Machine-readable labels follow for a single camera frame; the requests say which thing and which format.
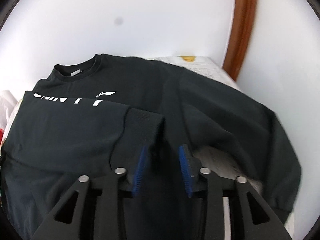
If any black sweatshirt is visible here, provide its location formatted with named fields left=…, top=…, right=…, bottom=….
left=1, top=54, right=301, bottom=239

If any fruit print tablecloth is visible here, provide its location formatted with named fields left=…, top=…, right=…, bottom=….
left=147, top=55, right=296, bottom=240

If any red paper bag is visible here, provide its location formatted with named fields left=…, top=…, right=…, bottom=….
left=0, top=128, right=4, bottom=142

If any white plastic bag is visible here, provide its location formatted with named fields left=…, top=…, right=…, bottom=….
left=0, top=90, right=17, bottom=130

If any brown wooden door frame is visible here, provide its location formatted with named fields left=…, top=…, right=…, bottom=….
left=222, top=0, right=257, bottom=81

